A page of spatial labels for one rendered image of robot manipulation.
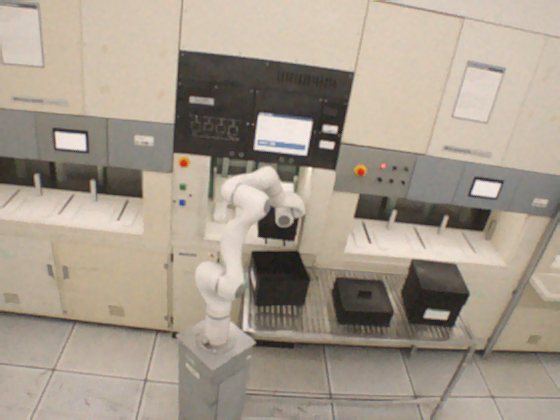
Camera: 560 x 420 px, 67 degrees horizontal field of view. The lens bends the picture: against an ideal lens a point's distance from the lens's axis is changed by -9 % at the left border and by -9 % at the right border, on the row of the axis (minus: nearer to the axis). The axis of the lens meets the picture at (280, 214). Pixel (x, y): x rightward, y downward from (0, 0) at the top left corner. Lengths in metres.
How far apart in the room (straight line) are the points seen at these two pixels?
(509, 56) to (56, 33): 2.30
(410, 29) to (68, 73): 1.74
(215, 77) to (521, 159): 1.80
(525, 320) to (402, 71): 2.16
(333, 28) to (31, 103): 1.61
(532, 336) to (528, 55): 2.18
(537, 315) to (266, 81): 2.61
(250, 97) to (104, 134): 0.81
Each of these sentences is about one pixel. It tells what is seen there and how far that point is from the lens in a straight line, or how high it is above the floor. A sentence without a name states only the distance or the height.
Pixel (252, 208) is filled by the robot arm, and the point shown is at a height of 1.49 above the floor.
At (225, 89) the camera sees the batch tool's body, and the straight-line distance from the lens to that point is 2.36.
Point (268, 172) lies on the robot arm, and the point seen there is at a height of 1.57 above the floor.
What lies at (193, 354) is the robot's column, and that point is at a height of 0.73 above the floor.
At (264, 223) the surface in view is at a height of 1.09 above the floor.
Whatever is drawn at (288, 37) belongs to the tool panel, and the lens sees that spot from 2.30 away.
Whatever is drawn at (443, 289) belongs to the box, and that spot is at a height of 1.01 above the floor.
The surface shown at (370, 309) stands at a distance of 2.47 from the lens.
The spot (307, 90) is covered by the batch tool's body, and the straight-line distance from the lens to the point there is 2.37.
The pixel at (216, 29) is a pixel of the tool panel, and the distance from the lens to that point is 2.30.
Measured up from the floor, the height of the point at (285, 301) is 0.79.
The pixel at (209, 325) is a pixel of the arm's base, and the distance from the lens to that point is 2.15.
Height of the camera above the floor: 2.41
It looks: 30 degrees down
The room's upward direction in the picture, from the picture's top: 9 degrees clockwise
